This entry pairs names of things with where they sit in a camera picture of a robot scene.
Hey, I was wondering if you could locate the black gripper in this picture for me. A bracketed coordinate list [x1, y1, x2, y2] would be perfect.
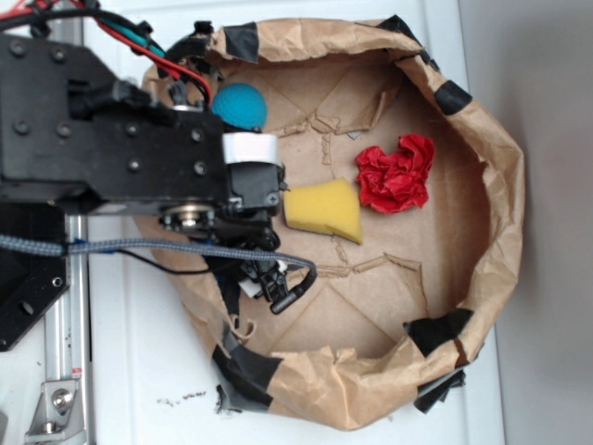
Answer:
[159, 132, 285, 251]

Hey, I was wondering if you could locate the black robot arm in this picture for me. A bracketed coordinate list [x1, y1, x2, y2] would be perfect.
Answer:
[1, 34, 289, 351]

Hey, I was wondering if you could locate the blue textured ball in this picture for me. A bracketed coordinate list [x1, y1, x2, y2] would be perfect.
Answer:
[211, 83, 268, 131]

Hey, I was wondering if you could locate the yellow sponge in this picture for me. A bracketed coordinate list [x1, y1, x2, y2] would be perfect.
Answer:
[284, 178, 363, 245]

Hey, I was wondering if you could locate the red crumpled paper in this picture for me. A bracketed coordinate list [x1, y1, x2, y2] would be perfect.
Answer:
[355, 133, 435, 214]

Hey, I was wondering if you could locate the brown paper bag tray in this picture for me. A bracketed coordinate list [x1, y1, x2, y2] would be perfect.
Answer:
[172, 17, 525, 430]

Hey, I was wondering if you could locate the grey braided cable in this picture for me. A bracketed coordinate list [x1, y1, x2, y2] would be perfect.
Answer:
[0, 234, 319, 316]

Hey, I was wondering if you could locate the aluminium rail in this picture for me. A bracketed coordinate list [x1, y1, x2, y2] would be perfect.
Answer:
[25, 13, 92, 445]

